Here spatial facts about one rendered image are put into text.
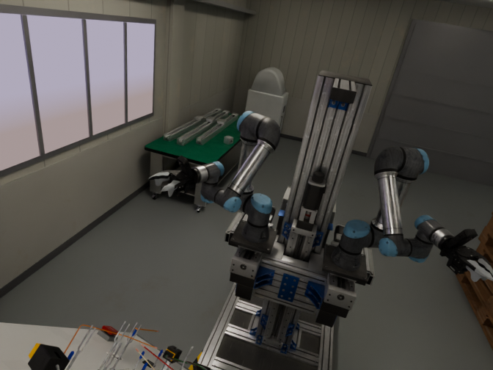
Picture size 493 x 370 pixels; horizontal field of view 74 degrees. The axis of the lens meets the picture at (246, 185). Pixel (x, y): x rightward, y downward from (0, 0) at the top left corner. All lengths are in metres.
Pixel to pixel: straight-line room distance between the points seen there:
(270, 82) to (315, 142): 5.00
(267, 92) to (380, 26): 2.38
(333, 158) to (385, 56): 5.58
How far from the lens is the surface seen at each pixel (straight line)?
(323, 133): 1.68
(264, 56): 7.35
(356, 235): 1.69
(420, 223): 1.53
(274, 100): 6.63
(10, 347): 1.03
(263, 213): 1.68
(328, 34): 7.17
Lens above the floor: 2.20
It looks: 26 degrees down
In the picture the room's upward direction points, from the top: 10 degrees clockwise
